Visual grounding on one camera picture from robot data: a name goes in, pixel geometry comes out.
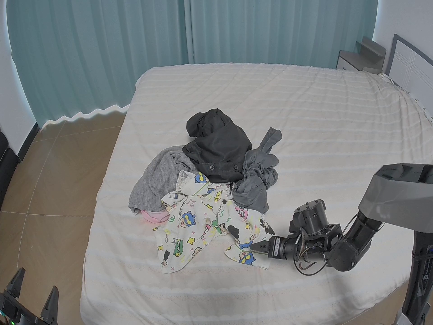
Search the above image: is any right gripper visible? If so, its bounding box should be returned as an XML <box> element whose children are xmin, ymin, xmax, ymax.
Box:
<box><xmin>268</xmin><ymin>236</ymin><xmax>300</xmax><ymax>261</ymax></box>

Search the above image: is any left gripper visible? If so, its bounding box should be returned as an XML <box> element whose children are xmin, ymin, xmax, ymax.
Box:
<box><xmin>0</xmin><ymin>267</ymin><xmax>60</xmax><ymax>325</ymax></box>

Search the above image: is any white printed pyjama top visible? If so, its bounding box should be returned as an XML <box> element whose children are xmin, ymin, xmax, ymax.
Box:
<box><xmin>152</xmin><ymin>170</ymin><xmax>275</xmax><ymax>275</ymax></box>

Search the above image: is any dark grey garment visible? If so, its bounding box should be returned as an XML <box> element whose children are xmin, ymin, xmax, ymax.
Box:
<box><xmin>231</xmin><ymin>127</ymin><xmax>283</xmax><ymax>215</ymax></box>

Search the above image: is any black garment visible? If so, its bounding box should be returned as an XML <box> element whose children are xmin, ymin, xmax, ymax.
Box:
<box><xmin>183</xmin><ymin>109</ymin><xmax>253</xmax><ymax>184</ymax></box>

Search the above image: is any pink garment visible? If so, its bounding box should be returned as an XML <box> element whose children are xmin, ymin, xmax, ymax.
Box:
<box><xmin>140</xmin><ymin>209</ymin><xmax>170</xmax><ymax>225</ymax></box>

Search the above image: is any bed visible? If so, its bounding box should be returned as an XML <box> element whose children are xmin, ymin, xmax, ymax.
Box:
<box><xmin>79</xmin><ymin>33</ymin><xmax>433</xmax><ymax>325</ymax></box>

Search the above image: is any light grey garment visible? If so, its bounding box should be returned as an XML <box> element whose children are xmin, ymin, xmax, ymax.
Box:
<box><xmin>129</xmin><ymin>148</ymin><xmax>194</xmax><ymax>215</ymax></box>

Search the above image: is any grey white bedside table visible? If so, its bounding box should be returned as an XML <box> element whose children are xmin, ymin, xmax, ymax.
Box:
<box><xmin>336</xmin><ymin>36</ymin><xmax>387</xmax><ymax>74</ymax></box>

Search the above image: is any blue-green curtain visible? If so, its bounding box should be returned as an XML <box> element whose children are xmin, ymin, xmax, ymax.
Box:
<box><xmin>7</xmin><ymin>0</ymin><xmax>186</xmax><ymax>125</ymax></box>
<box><xmin>183</xmin><ymin>0</ymin><xmax>380</xmax><ymax>67</ymax></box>

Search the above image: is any black cable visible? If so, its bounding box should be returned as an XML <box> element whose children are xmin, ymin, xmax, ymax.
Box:
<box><xmin>292</xmin><ymin>245</ymin><xmax>329</xmax><ymax>277</ymax></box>

